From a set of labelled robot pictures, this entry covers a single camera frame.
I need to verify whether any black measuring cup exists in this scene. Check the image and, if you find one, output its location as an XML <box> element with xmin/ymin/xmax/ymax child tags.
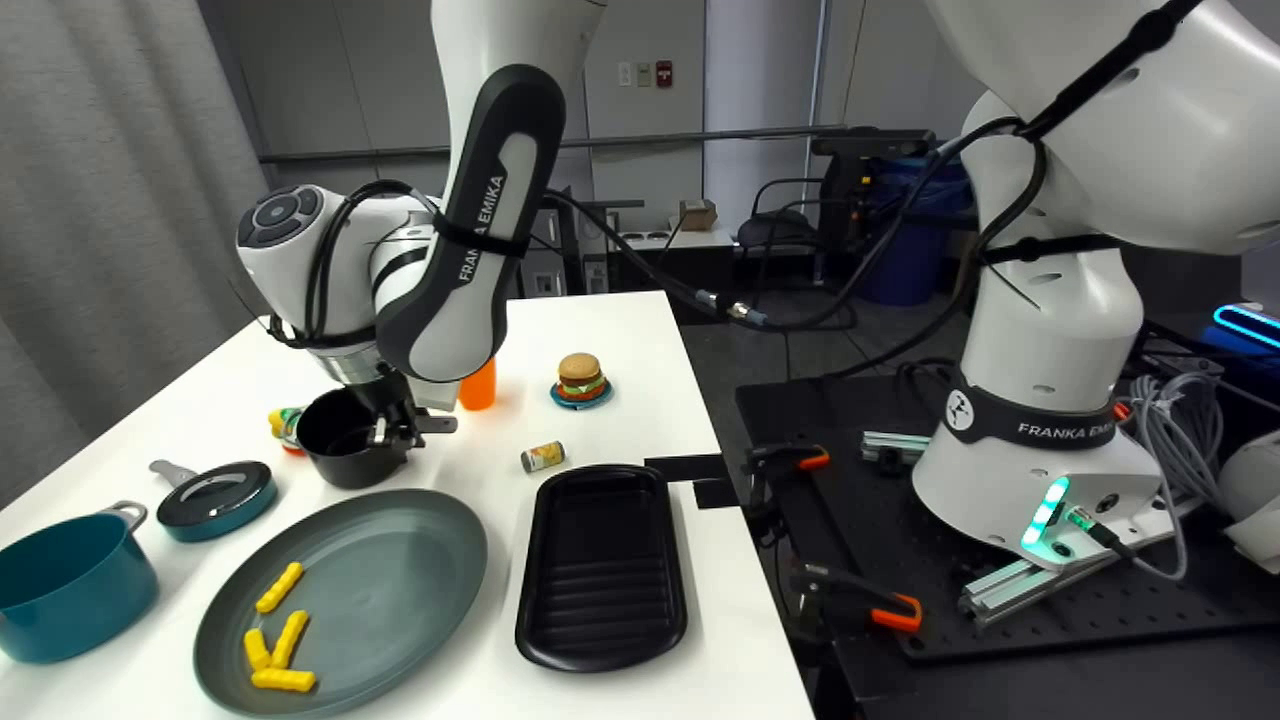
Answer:
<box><xmin>292</xmin><ymin>384</ymin><xmax>417</xmax><ymax>492</ymax></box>

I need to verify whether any orange plastic cup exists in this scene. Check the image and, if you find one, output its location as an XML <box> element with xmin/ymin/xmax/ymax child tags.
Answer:
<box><xmin>457</xmin><ymin>355</ymin><xmax>499</xmax><ymax>416</ymax></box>

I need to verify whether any small teal toy plate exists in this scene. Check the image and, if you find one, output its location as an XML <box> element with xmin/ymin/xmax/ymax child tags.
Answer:
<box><xmin>548</xmin><ymin>378</ymin><xmax>621</xmax><ymax>416</ymax></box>

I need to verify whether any grey round plate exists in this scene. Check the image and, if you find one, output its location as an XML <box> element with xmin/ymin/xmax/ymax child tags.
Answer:
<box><xmin>193</xmin><ymin>484</ymin><xmax>490</xmax><ymax>720</ymax></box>

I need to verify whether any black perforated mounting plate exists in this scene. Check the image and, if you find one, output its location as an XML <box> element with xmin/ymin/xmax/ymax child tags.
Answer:
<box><xmin>732</xmin><ymin>370</ymin><xmax>1280</xmax><ymax>670</ymax></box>

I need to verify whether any small yellow toy can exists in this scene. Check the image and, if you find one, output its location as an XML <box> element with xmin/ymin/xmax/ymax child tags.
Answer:
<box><xmin>517</xmin><ymin>435</ymin><xmax>570</xmax><ymax>482</ymax></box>

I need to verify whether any toy hamburger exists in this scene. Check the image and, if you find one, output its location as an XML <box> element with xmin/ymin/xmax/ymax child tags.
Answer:
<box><xmin>552</xmin><ymin>349</ymin><xmax>613</xmax><ymax>403</ymax></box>

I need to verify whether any teal toy frying pan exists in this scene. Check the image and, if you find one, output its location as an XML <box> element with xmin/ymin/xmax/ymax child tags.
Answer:
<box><xmin>145</xmin><ymin>458</ymin><xmax>284</xmax><ymax>550</ymax></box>

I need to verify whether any black rectangular ridged tray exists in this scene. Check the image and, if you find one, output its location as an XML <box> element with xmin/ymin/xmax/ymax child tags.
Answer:
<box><xmin>511</xmin><ymin>460</ymin><xmax>692</xmax><ymax>678</ymax></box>

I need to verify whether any black tape patch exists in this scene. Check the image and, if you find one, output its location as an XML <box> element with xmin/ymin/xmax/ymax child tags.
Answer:
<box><xmin>640</xmin><ymin>449</ymin><xmax>740</xmax><ymax>514</ymax></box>

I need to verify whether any black desk cabinet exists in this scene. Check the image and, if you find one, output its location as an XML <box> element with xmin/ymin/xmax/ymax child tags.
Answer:
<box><xmin>604</xmin><ymin>195</ymin><xmax>740</xmax><ymax>330</ymax></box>

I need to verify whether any grey curtain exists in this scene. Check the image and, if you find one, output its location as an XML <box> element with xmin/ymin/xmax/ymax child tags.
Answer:
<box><xmin>0</xmin><ymin>0</ymin><xmax>277</xmax><ymax>514</ymax></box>

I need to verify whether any teal toy pot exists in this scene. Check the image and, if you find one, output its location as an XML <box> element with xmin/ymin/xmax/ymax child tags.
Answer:
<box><xmin>0</xmin><ymin>495</ymin><xmax>164</xmax><ymax>670</ymax></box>

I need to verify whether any black clamp with orange tip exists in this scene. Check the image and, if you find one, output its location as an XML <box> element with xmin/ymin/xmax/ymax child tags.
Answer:
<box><xmin>797</xmin><ymin>558</ymin><xmax>926</xmax><ymax>639</ymax></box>
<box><xmin>742</xmin><ymin>440</ymin><xmax>840</xmax><ymax>490</ymax></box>

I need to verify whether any blue plastic bin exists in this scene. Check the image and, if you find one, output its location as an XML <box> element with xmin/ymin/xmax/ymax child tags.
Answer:
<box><xmin>846</xmin><ymin>157</ymin><xmax>979</xmax><ymax>307</ymax></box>

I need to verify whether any aluminium extrusion bar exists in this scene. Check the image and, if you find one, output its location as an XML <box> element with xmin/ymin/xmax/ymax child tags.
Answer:
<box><xmin>954</xmin><ymin>509</ymin><xmax>1178</xmax><ymax>630</ymax></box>

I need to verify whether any grey cable bundle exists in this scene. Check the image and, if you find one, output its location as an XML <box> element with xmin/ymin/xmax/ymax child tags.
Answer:
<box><xmin>1118</xmin><ymin>370</ymin><xmax>1233</xmax><ymax>590</ymax></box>

